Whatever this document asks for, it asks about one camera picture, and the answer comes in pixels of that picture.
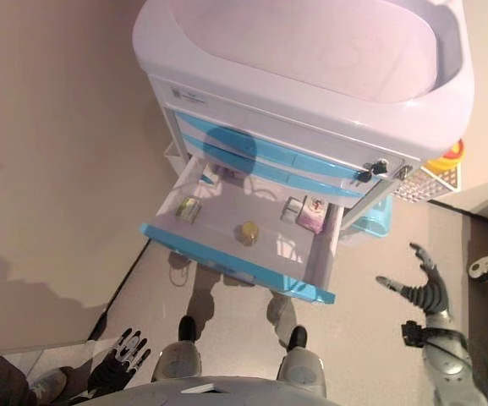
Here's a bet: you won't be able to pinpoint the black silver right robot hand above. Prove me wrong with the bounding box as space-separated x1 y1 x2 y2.
374 241 452 317

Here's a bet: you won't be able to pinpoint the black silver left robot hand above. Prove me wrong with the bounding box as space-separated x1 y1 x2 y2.
86 327 151 398

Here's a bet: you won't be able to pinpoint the blue-fronted white cart drawer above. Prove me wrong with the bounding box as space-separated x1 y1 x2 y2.
140 154 337 305

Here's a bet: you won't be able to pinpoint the yellow medicine bottle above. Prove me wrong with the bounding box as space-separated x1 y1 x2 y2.
233 220 261 247

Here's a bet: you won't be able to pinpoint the pink purple medicine box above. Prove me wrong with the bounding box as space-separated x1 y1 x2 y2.
296 195 329 234

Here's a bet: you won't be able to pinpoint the small grey white medicine box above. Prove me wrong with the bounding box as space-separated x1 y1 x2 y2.
280 197 306 223

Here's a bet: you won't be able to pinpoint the green white medicine box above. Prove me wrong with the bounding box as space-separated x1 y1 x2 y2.
174 196 205 223

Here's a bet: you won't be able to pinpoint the white bed caster wheel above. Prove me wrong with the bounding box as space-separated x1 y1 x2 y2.
468 256 488 284

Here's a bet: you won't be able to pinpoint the silver left robot leg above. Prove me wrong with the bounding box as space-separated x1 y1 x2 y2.
152 315 205 382

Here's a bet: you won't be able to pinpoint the silver robot leg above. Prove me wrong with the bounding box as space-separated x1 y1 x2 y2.
152 315 205 382
277 325 327 399

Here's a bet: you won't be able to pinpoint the white grey sneaker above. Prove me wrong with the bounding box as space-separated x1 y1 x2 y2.
27 366 69 403

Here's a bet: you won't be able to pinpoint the light blue plastic bin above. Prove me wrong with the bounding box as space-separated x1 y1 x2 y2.
350 196 395 240

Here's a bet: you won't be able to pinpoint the grey robot torso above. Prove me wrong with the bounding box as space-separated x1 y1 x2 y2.
112 376 325 406

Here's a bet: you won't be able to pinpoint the yellow plastic container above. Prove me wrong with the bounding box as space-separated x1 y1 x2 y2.
427 139 467 174

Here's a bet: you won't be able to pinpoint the silver right robot leg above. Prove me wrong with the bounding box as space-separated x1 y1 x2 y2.
277 325 327 399

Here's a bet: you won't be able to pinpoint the white medical cart blue drawers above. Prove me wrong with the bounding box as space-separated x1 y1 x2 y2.
131 0 475 238

